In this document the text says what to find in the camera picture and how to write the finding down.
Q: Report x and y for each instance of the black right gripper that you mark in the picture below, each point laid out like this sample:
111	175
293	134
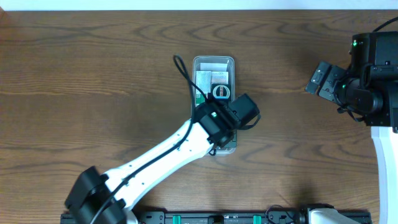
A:
325	83

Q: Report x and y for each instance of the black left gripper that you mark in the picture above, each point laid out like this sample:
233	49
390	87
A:
214	146

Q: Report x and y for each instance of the dark green round-logo box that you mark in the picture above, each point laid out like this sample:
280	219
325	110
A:
221	91

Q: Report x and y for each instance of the white green medicine box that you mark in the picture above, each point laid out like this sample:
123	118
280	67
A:
203	83

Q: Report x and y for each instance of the clear plastic container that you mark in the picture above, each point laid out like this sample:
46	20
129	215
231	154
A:
217	59

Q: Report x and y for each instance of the blue white medicine box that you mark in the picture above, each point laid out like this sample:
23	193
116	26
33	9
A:
219	77

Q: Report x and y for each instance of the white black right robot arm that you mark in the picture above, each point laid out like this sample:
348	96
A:
383	126

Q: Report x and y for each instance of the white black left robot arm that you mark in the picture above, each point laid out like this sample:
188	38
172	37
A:
110	197

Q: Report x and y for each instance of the white paper leaflet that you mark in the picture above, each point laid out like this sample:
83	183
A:
214	67

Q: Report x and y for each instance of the black mounting rail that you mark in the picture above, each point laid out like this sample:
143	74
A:
222	218

